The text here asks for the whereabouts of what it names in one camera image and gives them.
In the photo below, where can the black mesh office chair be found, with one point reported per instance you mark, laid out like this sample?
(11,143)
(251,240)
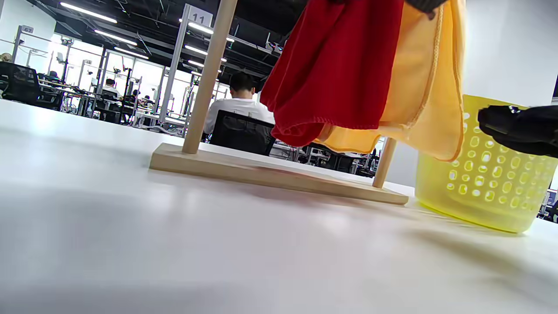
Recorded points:
(239,133)

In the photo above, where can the yellow plastic basket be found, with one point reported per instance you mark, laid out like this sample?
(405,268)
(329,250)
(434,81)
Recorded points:
(479,192)

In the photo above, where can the white pillar with sign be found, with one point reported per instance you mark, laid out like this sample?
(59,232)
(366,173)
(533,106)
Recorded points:
(174,74)

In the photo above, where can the orange towel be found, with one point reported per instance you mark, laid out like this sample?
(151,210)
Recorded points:
(427,87)

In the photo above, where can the person's right hand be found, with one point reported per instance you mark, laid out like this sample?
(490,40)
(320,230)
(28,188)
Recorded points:
(527,131)

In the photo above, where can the ceiling light strips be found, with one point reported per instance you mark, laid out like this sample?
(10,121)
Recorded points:
(87,11)

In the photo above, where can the red towel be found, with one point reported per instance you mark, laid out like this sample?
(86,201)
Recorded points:
(331,65)

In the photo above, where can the wooden towel rack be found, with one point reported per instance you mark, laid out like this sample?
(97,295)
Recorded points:
(261,172)

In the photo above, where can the person's left hand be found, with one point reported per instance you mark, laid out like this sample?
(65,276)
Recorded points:
(425,5)

